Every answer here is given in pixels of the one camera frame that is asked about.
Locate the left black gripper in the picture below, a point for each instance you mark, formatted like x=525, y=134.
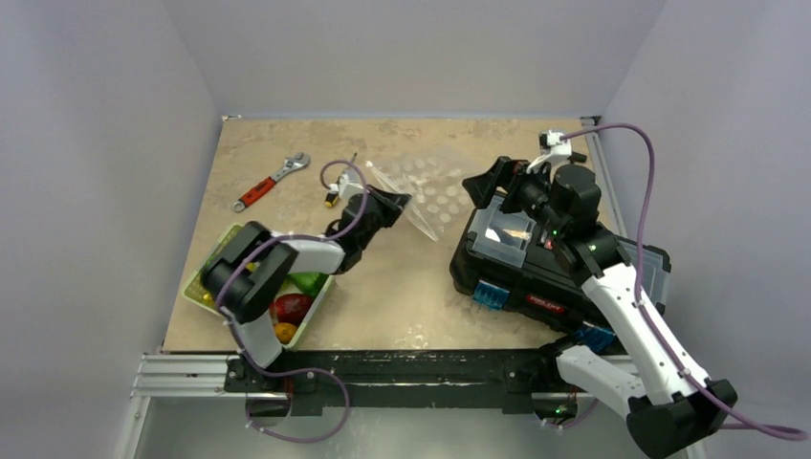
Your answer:
x=392, y=203

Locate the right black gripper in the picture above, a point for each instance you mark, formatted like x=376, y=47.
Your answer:
x=507, y=189

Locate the clear zip top bag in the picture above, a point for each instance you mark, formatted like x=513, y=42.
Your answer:
x=434, y=181

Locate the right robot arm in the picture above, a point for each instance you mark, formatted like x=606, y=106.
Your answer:
x=671, y=402

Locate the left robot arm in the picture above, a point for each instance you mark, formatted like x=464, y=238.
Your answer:
x=348, y=255

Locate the yellow black screwdriver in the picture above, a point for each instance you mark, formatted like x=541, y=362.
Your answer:
x=332, y=195

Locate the black tool box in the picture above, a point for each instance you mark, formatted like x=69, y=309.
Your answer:
x=500, y=263

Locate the green bell pepper toy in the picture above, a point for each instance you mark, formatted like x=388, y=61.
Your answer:
x=309, y=284

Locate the dark red fruit toy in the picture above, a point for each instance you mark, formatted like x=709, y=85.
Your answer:
x=291, y=308

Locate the orange small fruit toy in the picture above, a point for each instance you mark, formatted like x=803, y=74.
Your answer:
x=285, y=332

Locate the green plastic basket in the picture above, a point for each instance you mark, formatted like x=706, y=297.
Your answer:
x=249, y=296

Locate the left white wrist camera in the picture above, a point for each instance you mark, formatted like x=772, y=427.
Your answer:
x=345, y=184

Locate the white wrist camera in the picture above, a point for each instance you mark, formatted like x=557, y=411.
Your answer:
x=554, y=151
x=345, y=184

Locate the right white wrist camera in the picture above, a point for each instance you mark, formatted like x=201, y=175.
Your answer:
x=554, y=151

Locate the red handled adjustable wrench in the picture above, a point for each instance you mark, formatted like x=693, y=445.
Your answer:
x=291, y=164

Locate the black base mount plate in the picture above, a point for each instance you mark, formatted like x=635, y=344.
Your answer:
x=514, y=381

